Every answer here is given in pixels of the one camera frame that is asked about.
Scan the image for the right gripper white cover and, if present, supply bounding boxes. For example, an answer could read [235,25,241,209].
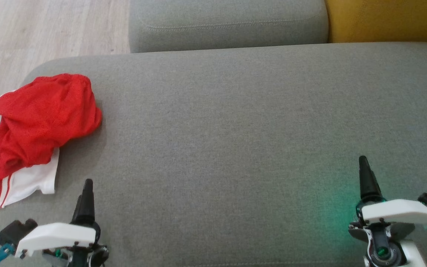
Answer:
[349,156,427,267]

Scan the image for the grey sofa back cushion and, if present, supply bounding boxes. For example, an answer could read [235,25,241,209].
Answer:
[128,0,329,53]

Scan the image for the large yellow sofa cushion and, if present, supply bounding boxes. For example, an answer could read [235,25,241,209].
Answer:
[325,0,427,44]

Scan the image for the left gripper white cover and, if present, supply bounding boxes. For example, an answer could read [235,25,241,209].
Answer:
[15,179,109,267]

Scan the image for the grey fabric sofa seat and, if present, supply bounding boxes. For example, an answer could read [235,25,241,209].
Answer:
[0,42,427,267]

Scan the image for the red and white basketball jersey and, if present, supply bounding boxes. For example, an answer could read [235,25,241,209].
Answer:
[0,73,103,209]

